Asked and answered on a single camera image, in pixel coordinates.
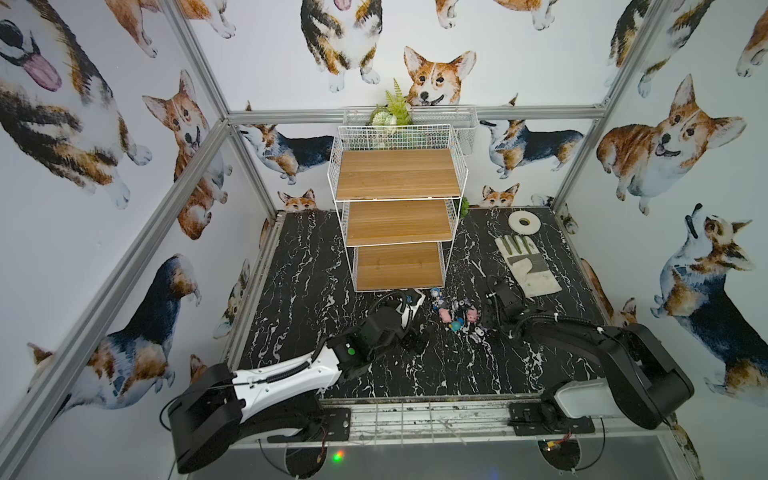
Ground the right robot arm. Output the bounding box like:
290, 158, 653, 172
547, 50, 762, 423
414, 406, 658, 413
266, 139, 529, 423
486, 276, 695, 430

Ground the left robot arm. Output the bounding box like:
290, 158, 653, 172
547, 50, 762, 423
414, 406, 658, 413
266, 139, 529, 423
160, 289, 426, 474

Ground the white and grey work glove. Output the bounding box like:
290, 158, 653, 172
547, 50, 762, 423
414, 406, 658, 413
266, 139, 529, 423
494, 235, 562, 298

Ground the black purple kuromi figure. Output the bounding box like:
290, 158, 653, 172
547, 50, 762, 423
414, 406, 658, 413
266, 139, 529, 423
469, 326, 486, 344

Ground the teal small toy figure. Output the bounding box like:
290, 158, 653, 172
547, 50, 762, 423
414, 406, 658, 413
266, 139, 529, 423
450, 318, 465, 332

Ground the blue doraemon figure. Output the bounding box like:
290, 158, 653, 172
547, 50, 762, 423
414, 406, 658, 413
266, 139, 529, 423
430, 288, 445, 311

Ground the white tape roll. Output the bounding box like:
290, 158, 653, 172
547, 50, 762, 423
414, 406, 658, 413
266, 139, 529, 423
508, 210, 541, 235

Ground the small potted green plant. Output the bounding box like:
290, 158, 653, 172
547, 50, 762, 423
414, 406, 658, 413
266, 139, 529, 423
457, 197, 470, 219

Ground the green fern plant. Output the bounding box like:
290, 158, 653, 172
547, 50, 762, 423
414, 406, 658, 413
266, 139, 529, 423
368, 79, 412, 126

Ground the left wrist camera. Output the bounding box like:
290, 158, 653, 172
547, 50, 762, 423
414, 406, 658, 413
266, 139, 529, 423
401, 289, 426, 330

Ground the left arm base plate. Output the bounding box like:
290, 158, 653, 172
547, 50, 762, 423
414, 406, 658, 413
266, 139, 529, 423
267, 408, 352, 443

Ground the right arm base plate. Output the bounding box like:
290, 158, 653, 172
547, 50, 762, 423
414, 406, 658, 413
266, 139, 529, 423
508, 401, 596, 436

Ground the white wire three-tier shelf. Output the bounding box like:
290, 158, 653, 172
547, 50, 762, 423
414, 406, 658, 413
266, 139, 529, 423
328, 124, 468, 292

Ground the white wire wall basket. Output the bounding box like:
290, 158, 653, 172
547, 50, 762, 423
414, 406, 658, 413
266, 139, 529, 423
343, 105, 479, 155

